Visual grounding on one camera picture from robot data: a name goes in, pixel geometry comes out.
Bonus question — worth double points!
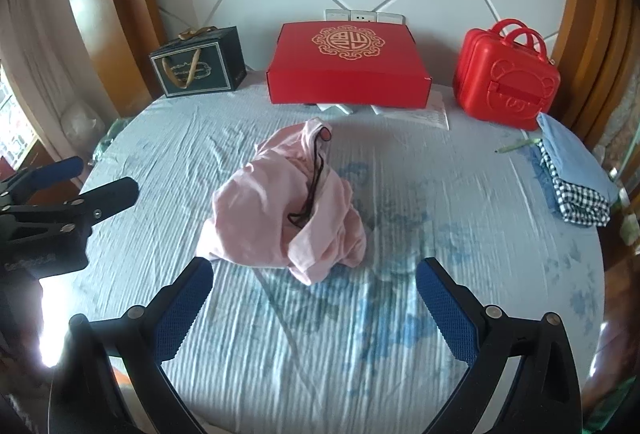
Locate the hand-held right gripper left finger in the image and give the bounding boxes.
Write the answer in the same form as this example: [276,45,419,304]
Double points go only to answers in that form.
[48,257,216,434]

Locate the folded blue cloth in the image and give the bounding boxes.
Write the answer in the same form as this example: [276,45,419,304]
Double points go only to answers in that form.
[537,112,621,203]

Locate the red gift box gold emblem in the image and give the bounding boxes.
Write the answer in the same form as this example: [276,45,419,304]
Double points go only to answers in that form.
[265,21,434,110]

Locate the green stick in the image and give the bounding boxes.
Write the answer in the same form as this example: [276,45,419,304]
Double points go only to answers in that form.
[494,138,542,153]

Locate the clear plastic bag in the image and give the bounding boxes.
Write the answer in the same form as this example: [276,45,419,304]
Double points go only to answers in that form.
[62,101,107,161]

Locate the pink garment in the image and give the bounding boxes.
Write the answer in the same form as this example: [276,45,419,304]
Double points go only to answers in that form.
[196,117,369,286]

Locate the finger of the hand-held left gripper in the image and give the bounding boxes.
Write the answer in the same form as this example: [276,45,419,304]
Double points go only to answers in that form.
[0,177,140,230]
[0,156,84,196]

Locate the white flat packet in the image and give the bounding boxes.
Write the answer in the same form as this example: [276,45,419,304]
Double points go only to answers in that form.
[315,102,362,116]

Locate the dark green gift bag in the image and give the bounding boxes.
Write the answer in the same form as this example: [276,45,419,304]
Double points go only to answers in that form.
[149,26,247,99]

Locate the red small suitcase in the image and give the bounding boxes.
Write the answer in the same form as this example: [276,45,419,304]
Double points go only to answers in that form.
[452,18,561,131]

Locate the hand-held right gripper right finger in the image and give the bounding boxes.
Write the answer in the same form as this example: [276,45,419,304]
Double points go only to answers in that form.
[416,257,584,434]

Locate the white paper sheets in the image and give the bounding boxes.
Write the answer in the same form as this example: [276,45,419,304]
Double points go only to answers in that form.
[370,86,450,131]

